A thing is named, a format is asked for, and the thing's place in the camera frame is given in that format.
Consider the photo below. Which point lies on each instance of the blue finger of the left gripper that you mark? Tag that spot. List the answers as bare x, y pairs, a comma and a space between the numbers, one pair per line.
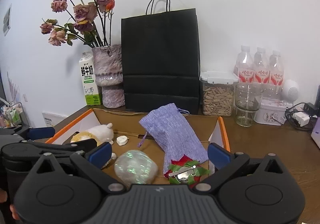
40, 133

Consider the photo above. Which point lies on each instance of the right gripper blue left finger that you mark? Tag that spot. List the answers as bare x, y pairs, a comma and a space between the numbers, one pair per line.
100, 155

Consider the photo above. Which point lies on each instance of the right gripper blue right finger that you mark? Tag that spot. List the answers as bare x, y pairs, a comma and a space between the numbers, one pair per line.
219, 156

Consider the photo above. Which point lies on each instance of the yellow white plush toy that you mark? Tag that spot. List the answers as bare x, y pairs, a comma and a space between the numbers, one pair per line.
101, 133

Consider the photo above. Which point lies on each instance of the small white round cap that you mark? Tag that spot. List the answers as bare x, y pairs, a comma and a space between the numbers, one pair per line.
122, 140

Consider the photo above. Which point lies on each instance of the iridescent plastic bag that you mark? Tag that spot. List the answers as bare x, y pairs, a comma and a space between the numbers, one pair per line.
135, 167

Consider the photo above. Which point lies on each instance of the red green ribbon bow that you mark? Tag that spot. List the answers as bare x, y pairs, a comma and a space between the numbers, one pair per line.
185, 171

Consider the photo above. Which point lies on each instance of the purple fabric drawstring pouch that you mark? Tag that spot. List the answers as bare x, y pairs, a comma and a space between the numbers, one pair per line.
173, 134

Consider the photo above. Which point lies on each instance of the green white milk carton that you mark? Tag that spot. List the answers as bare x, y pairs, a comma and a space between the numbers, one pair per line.
92, 92

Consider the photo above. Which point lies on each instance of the clear glass cup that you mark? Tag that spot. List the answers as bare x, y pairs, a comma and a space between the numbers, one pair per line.
248, 99

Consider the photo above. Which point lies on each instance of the white floral tin box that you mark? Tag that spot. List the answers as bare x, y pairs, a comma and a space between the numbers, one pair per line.
272, 112

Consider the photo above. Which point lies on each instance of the clear seed storage container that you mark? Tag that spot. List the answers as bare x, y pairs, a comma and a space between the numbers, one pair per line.
218, 93

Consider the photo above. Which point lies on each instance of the white power adapter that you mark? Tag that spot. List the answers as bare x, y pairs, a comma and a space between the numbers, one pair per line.
301, 119

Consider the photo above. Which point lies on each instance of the water bottle left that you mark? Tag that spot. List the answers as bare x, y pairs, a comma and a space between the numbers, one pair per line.
244, 65

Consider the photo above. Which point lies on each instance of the water bottle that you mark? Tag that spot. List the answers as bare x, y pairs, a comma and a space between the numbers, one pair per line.
244, 65
261, 66
276, 69

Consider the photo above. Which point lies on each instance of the purple textured vase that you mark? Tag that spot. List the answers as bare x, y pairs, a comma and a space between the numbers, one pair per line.
108, 72

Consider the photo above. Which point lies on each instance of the water bottle middle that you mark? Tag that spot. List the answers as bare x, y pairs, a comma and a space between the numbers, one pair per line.
261, 66

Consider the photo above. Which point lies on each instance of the white round speaker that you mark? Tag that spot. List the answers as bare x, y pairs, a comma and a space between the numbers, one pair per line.
290, 91

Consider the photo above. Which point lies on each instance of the water bottle right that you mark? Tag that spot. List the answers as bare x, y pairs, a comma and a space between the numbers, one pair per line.
276, 69

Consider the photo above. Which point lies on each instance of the black paper shopping bag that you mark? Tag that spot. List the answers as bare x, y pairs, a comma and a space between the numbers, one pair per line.
161, 59

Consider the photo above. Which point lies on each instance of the dried pink roses bouquet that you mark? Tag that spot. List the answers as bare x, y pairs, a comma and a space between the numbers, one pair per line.
90, 23

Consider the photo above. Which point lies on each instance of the white wall panel box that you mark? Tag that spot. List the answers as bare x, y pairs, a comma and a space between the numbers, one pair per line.
52, 119

